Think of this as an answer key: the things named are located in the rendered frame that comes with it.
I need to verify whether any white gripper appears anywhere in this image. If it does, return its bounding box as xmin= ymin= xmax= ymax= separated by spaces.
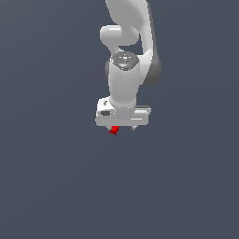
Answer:
xmin=94 ymin=97 xmax=152 ymax=132

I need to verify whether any red cube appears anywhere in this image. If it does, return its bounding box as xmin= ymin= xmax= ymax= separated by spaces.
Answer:
xmin=108 ymin=125 xmax=120 ymax=136

